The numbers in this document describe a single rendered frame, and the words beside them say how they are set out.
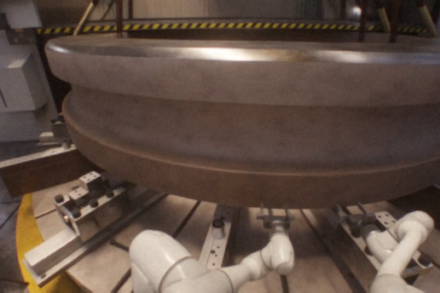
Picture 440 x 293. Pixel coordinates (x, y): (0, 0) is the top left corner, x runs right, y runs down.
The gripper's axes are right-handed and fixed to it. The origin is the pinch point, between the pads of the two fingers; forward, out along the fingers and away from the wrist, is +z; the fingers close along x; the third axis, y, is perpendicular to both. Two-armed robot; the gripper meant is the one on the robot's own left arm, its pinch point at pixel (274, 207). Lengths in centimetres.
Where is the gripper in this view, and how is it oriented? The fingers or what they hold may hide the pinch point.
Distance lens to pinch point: 137.1
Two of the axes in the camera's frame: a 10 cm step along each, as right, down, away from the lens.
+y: 0.0, -8.8, -4.7
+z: 0.8, -4.7, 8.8
